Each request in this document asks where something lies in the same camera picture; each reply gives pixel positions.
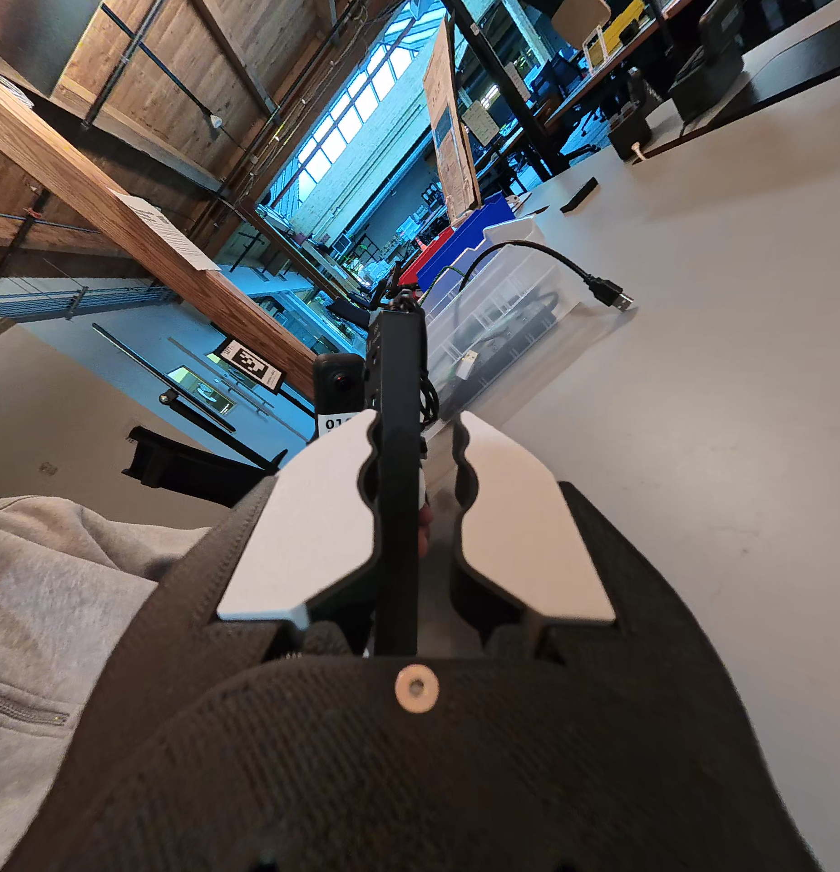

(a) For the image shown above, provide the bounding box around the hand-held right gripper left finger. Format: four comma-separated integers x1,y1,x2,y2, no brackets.
216,409,381,631

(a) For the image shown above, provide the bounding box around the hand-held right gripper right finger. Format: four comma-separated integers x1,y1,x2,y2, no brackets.
451,409,618,648

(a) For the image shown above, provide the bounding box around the clear plastic bin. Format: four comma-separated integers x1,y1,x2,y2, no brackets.
423,219,635,420

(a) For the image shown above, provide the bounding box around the black usb cable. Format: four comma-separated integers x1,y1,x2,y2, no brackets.
420,240,635,316

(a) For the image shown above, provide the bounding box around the light grey desk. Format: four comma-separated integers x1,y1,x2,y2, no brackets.
417,17,840,872

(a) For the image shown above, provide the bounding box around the neighbouring desk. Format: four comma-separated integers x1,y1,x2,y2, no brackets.
543,14,708,132

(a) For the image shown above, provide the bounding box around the black-and-white marker sign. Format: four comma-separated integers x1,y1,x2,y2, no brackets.
213,338,285,395

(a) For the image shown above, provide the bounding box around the black office chair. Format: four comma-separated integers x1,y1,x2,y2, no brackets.
122,426,289,509

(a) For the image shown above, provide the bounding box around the red plastic bin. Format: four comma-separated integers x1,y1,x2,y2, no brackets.
396,227,455,284

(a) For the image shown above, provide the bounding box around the blue plastic bin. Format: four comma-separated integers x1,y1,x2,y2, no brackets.
418,193,517,290

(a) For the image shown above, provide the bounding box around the white paper sheet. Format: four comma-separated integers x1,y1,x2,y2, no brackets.
114,192,221,273

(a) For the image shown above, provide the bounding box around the grey hoodie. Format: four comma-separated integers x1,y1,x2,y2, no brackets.
0,496,218,872

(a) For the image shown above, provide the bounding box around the cardboard instruction board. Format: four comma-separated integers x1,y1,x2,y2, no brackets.
422,17,481,226

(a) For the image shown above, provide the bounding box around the black power adapter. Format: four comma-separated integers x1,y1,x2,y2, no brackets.
668,0,746,121
607,68,657,162

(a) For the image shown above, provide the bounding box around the tan board on stand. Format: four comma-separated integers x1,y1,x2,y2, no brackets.
552,0,612,32

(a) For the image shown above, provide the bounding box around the yellow plastic bin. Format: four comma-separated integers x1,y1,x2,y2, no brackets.
599,3,647,50

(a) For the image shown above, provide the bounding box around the black flat pad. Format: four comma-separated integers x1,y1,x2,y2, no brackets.
648,27,840,162

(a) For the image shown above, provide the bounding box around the grey cable tray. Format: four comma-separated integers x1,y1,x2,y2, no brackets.
0,285,177,322

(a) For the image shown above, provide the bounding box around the wooden post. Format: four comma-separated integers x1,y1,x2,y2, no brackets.
0,71,320,397

